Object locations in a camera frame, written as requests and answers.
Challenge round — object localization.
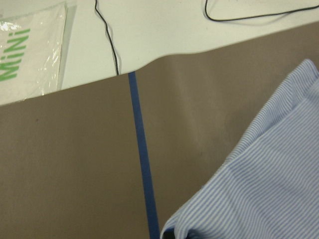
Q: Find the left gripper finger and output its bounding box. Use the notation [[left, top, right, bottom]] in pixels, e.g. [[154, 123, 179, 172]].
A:
[[163, 233, 174, 239]]

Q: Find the light blue striped shirt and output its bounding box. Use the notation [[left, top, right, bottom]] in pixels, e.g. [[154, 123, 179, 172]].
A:
[[160, 59, 319, 239]]

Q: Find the plastic bag MINI print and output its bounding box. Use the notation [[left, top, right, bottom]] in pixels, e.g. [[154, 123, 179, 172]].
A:
[[0, 0, 68, 105]]

